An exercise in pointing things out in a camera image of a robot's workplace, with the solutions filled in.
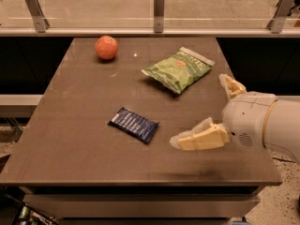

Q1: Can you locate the orange fruit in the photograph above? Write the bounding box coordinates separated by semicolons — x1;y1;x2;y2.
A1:
95;36;118;60

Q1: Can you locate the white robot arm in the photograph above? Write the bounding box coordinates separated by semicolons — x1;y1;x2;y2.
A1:
170;74;300;163

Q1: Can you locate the glass railing panel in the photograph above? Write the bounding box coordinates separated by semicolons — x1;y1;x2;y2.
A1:
0;0;300;30

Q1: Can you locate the metal railing bracket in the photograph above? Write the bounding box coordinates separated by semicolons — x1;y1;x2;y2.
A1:
267;0;295;34
24;0;50;33
154;0;165;33

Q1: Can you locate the right metal railing bracket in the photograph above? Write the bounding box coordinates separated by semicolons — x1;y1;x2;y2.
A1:
267;0;295;34

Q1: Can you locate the green chip bag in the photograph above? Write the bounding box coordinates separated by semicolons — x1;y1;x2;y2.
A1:
142;47;215;95

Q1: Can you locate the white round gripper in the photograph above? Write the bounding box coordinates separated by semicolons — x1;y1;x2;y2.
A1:
170;74;277;151

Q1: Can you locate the middle metal railing bracket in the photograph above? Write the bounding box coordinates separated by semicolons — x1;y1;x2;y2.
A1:
154;0;165;33

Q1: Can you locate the blue rxbar wrapper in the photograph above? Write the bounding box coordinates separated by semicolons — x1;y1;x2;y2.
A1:
108;107;158;143

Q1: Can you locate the left metal railing bracket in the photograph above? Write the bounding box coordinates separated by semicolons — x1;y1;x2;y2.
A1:
24;0;50;33

